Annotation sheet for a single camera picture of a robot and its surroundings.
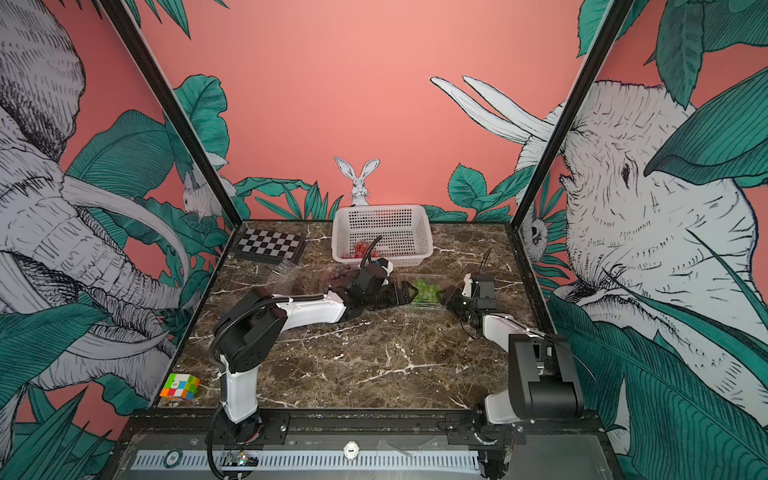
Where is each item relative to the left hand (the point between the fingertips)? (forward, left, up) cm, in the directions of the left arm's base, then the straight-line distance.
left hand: (414, 291), depth 89 cm
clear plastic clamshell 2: (+13, +44, -9) cm, 47 cm away
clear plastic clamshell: (+10, -11, -10) cm, 18 cm away
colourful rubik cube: (-23, +63, -5) cm, 67 cm away
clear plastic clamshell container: (-5, +20, +12) cm, 24 cm away
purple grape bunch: (+10, +22, -3) cm, 24 cm away
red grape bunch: (+22, +17, -6) cm, 29 cm away
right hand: (+1, -8, -3) cm, 9 cm away
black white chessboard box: (+26, +51, -7) cm, 58 cm away
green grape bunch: (+3, -5, -5) cm, 8 cm away
